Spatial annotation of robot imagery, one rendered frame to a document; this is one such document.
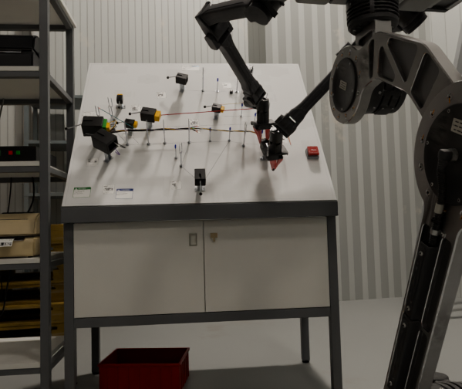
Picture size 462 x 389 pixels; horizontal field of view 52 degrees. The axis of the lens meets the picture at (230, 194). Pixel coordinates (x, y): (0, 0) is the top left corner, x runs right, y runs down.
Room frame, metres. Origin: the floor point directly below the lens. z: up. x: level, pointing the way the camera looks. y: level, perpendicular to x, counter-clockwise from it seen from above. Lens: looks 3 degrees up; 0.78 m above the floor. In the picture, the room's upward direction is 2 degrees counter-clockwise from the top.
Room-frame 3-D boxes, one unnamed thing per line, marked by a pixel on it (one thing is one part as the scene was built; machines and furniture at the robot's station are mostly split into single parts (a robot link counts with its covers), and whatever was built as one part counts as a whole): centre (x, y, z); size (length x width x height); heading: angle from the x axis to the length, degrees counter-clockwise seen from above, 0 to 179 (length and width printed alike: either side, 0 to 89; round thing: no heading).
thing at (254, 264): (2.10, -0.15, 0.60); 0.55 x 0.03 x 0.39; 95
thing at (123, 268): (2.05, 0.40, 0.60); 0.55 x 0.02 x 0.39; 95
